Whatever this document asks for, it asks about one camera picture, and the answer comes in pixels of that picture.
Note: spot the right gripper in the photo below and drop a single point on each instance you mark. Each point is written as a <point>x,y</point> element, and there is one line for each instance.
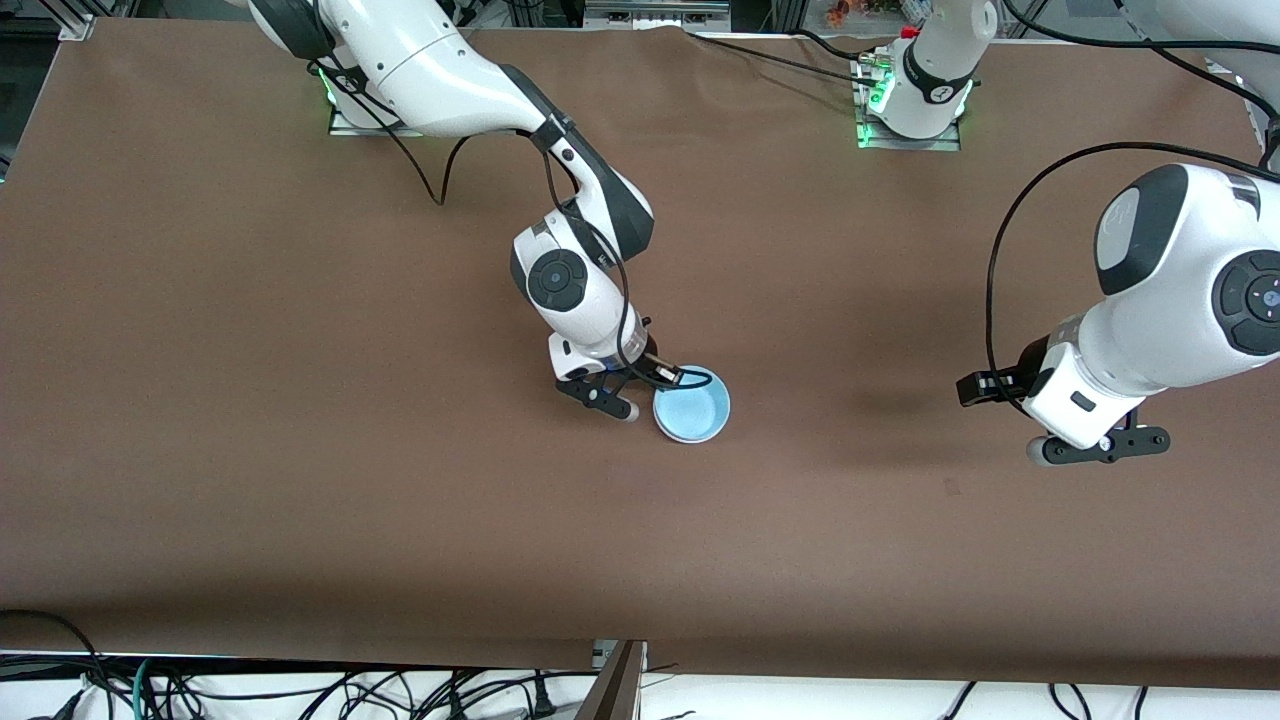
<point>646,365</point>

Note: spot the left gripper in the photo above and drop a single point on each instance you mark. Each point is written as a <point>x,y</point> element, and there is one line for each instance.
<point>1003,385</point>

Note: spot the blue bowl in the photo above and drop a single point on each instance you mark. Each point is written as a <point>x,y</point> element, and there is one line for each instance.
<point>695,410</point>

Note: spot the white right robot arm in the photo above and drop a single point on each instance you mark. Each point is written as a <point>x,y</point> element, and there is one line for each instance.
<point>440,70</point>

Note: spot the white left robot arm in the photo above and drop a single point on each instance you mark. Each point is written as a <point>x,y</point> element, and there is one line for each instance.
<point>1170,290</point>

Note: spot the brown table cover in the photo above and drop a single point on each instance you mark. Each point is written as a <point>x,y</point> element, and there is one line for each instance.
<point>600,550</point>

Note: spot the gray device with ports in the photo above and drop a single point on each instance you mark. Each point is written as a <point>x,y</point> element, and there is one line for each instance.
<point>655,12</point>

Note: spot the orange background item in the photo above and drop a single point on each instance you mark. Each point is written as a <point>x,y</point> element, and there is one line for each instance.
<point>850,10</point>

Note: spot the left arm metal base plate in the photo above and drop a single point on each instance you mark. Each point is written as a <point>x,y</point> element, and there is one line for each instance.
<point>900,145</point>

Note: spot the brown support post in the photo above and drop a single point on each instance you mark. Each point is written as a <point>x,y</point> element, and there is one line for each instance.
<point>620,690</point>

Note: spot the aluminium frame profile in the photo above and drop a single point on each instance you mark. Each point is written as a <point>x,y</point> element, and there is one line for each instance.
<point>788,15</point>

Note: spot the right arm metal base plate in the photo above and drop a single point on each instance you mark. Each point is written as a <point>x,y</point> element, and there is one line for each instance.
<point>350,128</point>

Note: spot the aluminium frame corner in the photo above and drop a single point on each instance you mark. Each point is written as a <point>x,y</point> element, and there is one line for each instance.
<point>75,27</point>

